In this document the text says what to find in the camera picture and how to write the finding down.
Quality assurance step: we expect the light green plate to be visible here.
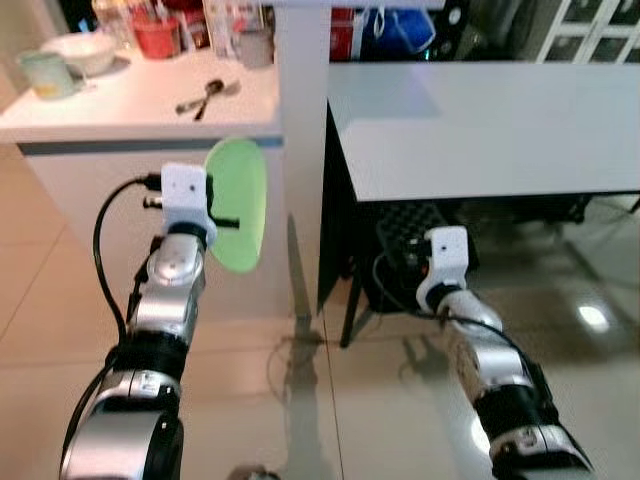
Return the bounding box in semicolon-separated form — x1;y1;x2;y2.
205;137;269;274

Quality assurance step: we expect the black box with checkerboard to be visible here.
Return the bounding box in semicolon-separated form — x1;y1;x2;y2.
375;200;481;312

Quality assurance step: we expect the black table leg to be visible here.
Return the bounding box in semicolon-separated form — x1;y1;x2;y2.
339;290;362;350

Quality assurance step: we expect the metal fork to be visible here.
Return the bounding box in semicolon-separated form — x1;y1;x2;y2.
175;82;241;115

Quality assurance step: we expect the metal spoon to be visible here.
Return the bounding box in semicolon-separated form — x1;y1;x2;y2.
193;78;226;122

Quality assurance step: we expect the white column with ledge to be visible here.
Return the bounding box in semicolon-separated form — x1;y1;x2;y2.
270;0;446;321

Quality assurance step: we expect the white counter cabinet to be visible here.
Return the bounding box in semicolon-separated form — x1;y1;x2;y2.
0;50;291;321

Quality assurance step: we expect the white dining table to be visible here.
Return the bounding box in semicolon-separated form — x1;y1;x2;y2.
328;62;640;203

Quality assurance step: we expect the grey cup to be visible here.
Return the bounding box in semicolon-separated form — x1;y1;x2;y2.
235;28;276;69

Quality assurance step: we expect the red plastic container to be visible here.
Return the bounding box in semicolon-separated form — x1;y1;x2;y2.
130;10;183;59

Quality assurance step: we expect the white cracker pack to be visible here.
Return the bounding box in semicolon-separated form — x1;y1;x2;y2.
205;0;266;59

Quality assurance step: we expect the dark red snack pack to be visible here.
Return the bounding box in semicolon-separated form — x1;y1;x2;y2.
165;0;211;49

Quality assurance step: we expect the white bowl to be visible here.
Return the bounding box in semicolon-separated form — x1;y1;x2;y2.
42;32;118;79

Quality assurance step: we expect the pale green mug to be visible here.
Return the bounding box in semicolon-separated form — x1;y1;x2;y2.
18;50;77;101

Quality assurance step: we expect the yellow green snack pack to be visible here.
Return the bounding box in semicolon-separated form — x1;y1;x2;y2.
90;0;141;41

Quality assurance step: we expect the red bag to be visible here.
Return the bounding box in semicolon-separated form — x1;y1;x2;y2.
330;8;362;62

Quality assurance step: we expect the blue bag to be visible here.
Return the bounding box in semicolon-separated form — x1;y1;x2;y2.
360;8;439;60

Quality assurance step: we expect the white glass-front cabinet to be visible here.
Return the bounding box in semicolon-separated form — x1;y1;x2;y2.
540;0;640;64

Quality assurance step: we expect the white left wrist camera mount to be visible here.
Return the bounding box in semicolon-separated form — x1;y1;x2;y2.
160;163;219;247

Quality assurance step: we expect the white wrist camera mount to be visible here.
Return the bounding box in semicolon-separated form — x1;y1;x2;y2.
415;227;471;312
160;163;219;247

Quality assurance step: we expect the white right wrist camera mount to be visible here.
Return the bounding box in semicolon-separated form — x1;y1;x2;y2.
415;227;471;312

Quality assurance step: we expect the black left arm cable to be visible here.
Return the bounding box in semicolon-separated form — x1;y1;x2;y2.
92;174;167;346

